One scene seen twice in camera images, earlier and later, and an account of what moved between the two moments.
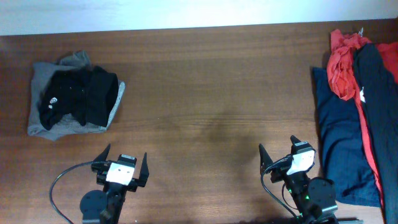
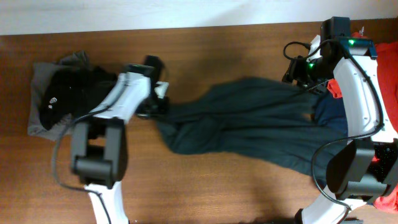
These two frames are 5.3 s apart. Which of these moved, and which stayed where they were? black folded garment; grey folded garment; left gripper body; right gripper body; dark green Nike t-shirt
Moved: right gripper body; left gripper body; dark green Nike t-shirt
Stayed: grey folded garment; black folded garment
